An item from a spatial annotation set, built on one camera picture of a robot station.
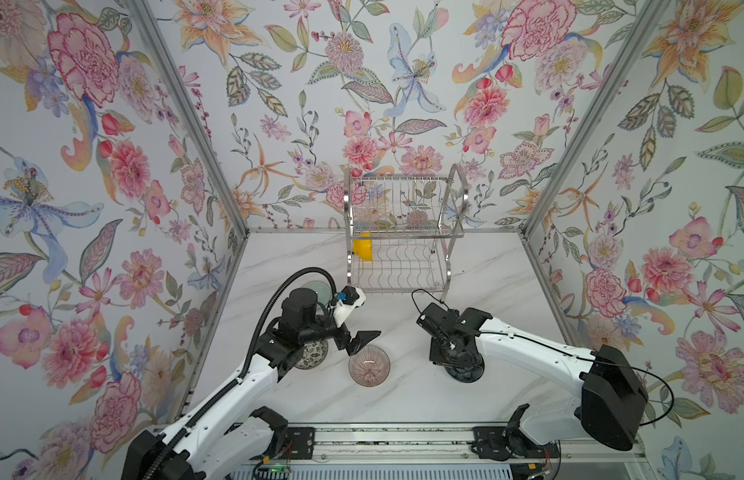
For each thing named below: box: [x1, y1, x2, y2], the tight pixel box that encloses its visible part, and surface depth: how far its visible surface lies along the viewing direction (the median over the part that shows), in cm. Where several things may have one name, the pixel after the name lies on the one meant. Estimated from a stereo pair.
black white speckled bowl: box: [294, 339, 328, 370], surface depth 89 cm
